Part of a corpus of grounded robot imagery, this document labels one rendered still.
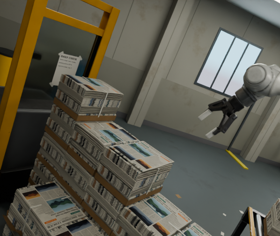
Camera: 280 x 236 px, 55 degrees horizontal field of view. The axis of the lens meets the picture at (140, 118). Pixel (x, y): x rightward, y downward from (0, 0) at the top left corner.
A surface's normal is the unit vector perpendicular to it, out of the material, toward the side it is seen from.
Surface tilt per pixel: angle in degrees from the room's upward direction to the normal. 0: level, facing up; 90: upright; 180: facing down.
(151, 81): 90
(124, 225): 90
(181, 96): 90
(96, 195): 90
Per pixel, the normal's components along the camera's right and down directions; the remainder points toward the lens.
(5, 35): 0.18, 0.36
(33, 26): 0.71, 0.47
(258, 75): -0.63, -0.08
